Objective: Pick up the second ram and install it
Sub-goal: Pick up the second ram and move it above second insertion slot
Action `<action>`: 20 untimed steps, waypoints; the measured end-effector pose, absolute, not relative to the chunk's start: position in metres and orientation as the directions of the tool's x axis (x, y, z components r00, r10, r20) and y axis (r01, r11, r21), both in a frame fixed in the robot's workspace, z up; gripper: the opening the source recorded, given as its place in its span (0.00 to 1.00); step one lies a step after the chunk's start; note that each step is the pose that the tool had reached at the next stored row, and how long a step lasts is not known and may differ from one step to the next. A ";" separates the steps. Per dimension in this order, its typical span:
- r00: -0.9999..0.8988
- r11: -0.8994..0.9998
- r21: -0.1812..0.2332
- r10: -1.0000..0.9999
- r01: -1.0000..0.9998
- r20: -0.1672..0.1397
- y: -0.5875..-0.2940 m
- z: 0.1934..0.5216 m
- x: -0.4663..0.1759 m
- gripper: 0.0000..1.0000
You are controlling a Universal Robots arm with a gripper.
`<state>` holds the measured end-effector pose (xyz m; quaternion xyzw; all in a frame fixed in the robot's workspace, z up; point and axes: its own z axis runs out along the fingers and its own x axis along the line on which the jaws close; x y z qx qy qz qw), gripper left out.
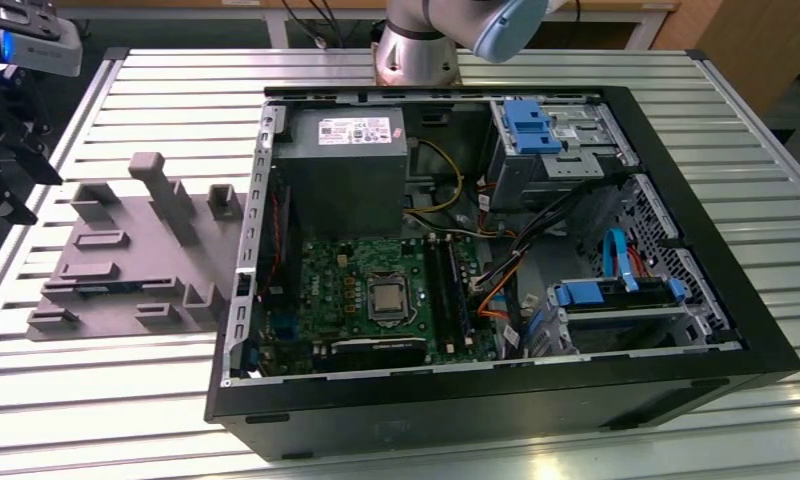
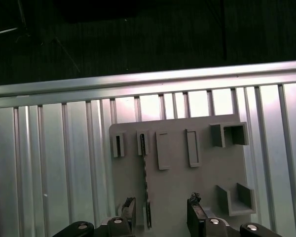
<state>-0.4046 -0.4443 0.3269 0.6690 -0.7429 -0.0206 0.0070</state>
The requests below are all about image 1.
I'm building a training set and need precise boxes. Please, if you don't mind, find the silver drive cage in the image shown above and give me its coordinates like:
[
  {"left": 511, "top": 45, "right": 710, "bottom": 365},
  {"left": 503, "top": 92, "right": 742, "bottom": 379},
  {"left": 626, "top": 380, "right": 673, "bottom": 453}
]
[{"left": 486, "top": 97, "right": 642, "bottom": 211}]

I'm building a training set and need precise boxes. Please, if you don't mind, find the blue drive carrier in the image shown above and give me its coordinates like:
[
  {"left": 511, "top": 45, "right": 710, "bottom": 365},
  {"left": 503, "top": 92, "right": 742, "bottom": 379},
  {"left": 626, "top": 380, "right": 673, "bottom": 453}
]
[{"left": 504, "top": 99, "right": 566, "bottom": 155}]

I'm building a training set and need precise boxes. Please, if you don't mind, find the green RAM stick white label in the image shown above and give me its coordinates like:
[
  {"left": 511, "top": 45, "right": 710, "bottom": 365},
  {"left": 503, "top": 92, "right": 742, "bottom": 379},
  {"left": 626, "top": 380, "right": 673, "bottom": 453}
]
[{"left": 71, "top": 281, "right": 149, "bottom": 295}]

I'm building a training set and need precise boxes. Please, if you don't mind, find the grey power supply unit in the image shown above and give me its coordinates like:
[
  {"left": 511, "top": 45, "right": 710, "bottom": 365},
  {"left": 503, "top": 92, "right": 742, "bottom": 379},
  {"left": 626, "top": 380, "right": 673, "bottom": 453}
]
[{"left": 276, "top": 105, "right": 412, "bottom": 241}]

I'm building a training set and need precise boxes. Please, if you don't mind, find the wooden cabinet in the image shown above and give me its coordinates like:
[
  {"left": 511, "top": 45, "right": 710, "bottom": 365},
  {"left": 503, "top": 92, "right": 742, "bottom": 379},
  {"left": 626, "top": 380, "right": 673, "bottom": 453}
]
[{"left": 650, "top": 0, "right": 800, "bottom": 119}]

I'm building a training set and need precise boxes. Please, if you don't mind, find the black PC case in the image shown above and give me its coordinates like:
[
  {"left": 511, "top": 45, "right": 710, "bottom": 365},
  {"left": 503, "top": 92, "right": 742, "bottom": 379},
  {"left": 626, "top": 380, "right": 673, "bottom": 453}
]
[{"left": 203, "top": 84, "right": 800, "bottom": 461}]

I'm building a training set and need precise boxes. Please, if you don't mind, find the black cable bundle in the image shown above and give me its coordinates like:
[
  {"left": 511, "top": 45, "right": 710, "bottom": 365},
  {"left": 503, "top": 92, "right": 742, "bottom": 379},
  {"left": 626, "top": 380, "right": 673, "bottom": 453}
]
[{"left": 470, "top": 172, "right": 642, "bottom": 301}]

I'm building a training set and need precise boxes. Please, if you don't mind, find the blue flat wire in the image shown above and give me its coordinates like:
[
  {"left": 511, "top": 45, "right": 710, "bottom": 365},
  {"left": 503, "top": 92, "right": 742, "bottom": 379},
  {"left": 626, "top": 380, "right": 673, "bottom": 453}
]
[{"left": 603, "top": 227, "right": 642, "bottom": 294}]

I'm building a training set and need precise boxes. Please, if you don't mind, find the black hanging cable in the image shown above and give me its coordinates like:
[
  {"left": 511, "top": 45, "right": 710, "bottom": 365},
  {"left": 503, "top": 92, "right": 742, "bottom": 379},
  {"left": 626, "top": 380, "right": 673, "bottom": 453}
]
[{"left": 279, "top": 0, "right": 348, "bottom": 50}]

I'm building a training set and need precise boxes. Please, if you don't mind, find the metal CPU socket cover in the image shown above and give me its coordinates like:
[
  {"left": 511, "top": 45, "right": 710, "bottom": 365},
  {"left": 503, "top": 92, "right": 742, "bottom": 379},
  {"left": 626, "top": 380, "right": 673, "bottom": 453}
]
[{"left": 363, "top": 269, "right": 420, "bottom": 325}]

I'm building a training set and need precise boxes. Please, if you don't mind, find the silver CPU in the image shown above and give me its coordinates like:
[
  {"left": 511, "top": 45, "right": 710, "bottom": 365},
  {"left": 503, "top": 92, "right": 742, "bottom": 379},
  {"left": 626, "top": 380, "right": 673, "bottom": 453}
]
[{"left": 371, "top": 287, "right": 407, "bottom": 312}]

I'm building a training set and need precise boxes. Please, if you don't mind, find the yellow wire bundle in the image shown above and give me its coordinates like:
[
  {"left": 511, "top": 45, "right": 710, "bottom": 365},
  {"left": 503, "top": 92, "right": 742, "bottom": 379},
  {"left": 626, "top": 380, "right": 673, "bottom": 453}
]
[{"left": 403, "top": 139, "right": 466, "bottom": 216}]

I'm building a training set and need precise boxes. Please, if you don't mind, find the green motherboard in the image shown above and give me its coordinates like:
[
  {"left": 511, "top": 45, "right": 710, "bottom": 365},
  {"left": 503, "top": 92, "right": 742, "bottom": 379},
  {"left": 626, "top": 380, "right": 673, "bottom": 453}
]
[{"left": 259, "top": 234, "right": 502, "bottom": 376}]

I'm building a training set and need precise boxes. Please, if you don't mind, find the white frame desk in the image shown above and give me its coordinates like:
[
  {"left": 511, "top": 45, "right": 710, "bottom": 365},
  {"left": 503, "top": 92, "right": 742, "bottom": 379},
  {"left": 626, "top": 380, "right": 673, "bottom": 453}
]
[{"left": 259, "top": 0, "right": 682, "bottom": 51}]

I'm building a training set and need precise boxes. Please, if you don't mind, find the hard disk in blue carrier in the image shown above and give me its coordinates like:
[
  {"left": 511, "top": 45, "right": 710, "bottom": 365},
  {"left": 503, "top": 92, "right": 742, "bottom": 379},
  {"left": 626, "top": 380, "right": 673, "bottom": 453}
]
[{"left": 550, "top": 277, "right": 686, "bottom": 316}]

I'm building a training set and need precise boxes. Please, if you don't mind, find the RAM stick in slot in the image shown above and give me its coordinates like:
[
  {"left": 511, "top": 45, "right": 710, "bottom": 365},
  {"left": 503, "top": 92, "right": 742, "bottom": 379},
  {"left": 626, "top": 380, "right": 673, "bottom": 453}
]
[{"left": 444, "top": 242, "right": 474, "bottom": 346}]

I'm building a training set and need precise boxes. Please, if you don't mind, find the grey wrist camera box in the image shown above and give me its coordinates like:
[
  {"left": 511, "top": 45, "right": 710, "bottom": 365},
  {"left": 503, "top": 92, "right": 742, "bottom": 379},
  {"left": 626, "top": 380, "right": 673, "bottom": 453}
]
[{"left": 0, "top": 0, "right": 84, "bottom": 78}]

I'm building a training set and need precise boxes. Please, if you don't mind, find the grey parts rack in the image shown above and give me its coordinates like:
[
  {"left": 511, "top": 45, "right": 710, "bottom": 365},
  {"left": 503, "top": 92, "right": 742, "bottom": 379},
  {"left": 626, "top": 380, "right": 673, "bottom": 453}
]
[{"left": 25, "top": 151, "right": 250, "bottom": 344}]

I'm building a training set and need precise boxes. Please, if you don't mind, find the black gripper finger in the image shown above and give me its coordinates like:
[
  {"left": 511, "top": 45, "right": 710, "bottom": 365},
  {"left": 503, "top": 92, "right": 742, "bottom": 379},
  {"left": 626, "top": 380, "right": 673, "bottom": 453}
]
[
  {"left": 0, "top": 67, "right": 65, "bottom": 186},
  {"left": 0, "top": 174, "right": 40, "bottom": 225}
]

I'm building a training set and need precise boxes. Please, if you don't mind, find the orange wire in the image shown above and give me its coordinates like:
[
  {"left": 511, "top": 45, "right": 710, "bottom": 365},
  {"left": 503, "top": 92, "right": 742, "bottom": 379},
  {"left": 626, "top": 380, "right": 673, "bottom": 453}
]
[{"left": 476, "top": 272, "right": 520, "bottom": 320}]

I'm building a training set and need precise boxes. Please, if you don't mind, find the black RAM slot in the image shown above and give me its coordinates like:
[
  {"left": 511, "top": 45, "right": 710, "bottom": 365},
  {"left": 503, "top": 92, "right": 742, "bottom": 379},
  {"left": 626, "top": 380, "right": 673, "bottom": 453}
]
[{"left": 423, "top": 233, "right": 456, "bottom": 354}]

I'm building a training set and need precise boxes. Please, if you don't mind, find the silver disk bay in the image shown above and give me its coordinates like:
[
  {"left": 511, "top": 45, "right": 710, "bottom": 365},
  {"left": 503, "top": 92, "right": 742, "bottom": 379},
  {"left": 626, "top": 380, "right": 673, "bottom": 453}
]
[{"left": 550, "top": 302, "right": 715, "bottom": 356}]

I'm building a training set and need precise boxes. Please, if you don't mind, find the thin wire locking lever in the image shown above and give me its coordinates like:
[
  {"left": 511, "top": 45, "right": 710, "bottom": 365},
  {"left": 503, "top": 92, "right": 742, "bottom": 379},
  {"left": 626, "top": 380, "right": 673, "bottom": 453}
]
[{"left": 403, "top": 279, "right": 423, "bottom": 324}]

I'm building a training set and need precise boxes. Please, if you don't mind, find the black graphics card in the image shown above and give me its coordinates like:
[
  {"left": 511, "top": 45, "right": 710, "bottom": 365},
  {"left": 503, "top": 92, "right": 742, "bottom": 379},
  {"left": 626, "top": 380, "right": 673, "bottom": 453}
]
[{"left": 311, "top": 334, "right": 430, "bottom": 374}]

